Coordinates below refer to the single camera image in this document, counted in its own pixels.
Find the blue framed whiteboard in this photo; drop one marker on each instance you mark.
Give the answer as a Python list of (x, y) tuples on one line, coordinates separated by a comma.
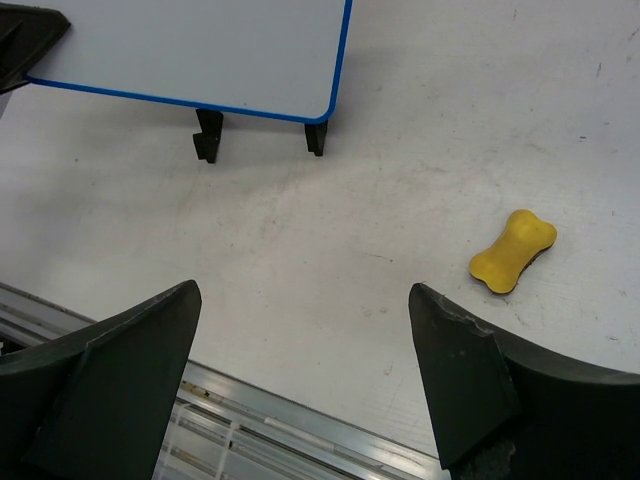
[(274, 59)]

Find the yellow whiteboard eraser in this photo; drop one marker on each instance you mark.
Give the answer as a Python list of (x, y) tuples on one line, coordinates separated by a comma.
[(523, 239)]

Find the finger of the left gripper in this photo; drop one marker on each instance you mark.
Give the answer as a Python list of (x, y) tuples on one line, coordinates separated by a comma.
[(28, 33)]

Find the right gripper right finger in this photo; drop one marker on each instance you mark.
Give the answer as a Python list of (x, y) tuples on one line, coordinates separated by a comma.
[(502, 407)]

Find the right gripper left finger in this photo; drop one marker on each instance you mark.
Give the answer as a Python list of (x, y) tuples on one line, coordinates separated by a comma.
[(95, 403)]

